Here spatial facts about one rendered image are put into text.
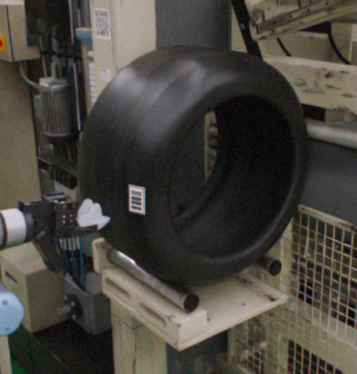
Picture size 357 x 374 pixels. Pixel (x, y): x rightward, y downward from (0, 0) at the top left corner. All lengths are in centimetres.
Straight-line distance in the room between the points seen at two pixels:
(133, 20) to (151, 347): 99
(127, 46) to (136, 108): 34
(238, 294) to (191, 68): 67
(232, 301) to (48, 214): 61
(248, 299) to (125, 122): 63
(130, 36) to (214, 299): 73
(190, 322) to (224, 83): 57
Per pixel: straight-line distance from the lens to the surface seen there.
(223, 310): 169
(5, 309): 119
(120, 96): 145
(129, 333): 199
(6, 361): 218
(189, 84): 138
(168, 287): 157
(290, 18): 174
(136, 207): 135
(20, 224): 131
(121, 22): 167
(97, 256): 176
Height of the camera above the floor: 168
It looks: 20 degrees down
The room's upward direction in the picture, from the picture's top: 1 degrees counter-clockwise
